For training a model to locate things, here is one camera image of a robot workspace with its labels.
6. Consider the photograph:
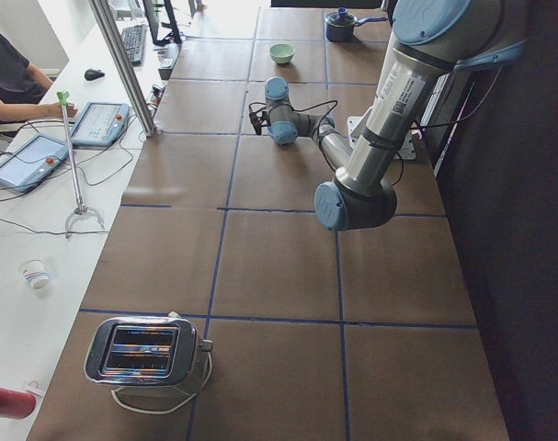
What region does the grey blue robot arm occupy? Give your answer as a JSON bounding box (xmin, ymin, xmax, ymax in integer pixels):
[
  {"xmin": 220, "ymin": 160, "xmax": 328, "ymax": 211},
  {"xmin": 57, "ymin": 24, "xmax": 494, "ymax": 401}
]
[{"xmin": 265, "ymin": 1, "xmax": 530, "ymax": 231}]

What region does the green bowl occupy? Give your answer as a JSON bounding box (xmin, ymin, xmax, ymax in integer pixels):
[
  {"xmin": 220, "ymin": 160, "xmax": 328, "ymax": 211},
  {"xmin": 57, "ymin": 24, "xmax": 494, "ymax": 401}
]
[{"xmin": 268, "ymin": 43, "xmax": 295, "ymax": 65}]

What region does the far teach pendant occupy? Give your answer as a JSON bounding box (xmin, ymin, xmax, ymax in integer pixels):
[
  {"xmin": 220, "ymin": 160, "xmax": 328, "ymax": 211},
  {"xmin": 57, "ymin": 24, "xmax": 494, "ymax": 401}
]
[{"xmin": 71, "ymin": 102, "xmax": 130, "ymax": 149}]

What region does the teach pendant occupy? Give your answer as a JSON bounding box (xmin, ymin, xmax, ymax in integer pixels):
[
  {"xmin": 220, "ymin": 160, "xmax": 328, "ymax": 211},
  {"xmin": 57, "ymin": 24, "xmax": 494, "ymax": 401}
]
[
  {"xmin": 71, "ymin": 102, "xmax": 130, "ymax": 149},
  {"xmin": 0, "ymin": 133, "xmax": 68, "ymax": 193}
]

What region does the chrome toaster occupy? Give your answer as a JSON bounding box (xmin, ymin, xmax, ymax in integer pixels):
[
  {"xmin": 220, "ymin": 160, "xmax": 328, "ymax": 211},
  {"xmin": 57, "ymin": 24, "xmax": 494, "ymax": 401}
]
[{"xmin": 85, "ymin": 312, "xmax": 213, "ymax": 398}]

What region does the blue saucepan with lid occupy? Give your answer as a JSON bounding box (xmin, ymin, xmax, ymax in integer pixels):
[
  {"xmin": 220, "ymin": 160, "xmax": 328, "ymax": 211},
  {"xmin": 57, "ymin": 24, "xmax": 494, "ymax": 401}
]
[{"xmin": 325, "ymin": 7, "xmax": 388, "ymax": 42}]

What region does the black monitor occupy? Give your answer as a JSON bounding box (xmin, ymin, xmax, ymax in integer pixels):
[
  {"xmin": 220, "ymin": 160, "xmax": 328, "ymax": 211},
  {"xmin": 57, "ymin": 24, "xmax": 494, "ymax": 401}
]
[{"xmin": 142, "ymin": 0, "xmax": 182, "ymax": 47}]

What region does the black keyboard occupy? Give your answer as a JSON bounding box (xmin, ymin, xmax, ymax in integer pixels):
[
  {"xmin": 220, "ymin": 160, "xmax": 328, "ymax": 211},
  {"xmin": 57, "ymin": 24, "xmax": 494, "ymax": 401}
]
[{"xmin": 120, "ymin": 24, "xmax": 147, "ymax": 66}]

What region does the black computer mouse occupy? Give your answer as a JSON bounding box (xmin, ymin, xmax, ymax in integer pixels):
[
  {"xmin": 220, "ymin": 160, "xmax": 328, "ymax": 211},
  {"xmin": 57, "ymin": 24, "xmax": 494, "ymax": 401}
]
[{"xmin": 84, "ymin": 69, "xmax": 105, "ymax": 81}]

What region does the metal grabber reacher tool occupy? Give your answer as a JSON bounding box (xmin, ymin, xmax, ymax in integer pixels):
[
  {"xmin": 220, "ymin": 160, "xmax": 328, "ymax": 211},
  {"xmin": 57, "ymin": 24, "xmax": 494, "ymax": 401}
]
[{"xmin": 57, "ymin": 91, "xmax": 105, "ymax": 239}]

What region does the paper cup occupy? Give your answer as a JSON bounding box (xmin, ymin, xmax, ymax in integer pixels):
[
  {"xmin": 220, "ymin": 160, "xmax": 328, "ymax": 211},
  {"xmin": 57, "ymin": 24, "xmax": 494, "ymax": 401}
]
[{"xmin": 19, "ymin": 259, "xmax": 50, "ymax": 289}]

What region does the near teach pendant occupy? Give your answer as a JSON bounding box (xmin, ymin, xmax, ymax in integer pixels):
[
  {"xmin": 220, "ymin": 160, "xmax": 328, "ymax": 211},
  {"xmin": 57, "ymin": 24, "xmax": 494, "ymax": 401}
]
[{"xmin": 0, "ymin": 133, "xmax": 68, "ymax": 193}]

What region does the seated person black shirt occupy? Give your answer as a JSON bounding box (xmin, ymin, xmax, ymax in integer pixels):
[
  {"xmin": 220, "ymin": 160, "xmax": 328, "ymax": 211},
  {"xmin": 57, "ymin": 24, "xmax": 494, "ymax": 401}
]
[{"xmin": 0, "ymin": 33, "xmax": 62, "ymax": 124}]

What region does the red cylinder bottle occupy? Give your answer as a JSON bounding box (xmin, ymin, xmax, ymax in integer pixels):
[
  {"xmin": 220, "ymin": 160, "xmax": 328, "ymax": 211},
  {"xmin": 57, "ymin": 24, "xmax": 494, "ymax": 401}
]
[{"xmin": 0, "ymin": 388, "xmax": 37, "ymax": 420}]

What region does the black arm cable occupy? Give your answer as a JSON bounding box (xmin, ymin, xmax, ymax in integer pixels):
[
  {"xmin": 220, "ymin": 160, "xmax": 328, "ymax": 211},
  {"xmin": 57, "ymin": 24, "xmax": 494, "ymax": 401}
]
[{"xmin": 247, "ymin": 68, "xmax": 505, "ymax": 185}]

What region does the white toaster cord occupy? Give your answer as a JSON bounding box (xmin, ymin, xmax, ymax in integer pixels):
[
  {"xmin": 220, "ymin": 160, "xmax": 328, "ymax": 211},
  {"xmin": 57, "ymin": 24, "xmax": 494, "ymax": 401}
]
[{"xmin": 110, "ymin": 353, "xmax": 214, "ymax": 413}]

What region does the aluminium frame post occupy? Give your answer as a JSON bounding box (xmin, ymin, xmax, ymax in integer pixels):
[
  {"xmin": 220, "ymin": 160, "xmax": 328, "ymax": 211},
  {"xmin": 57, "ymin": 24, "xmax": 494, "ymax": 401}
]
[{"xmin": 89, "ymin": 0, "xmax": 157, "ymax": 138}]

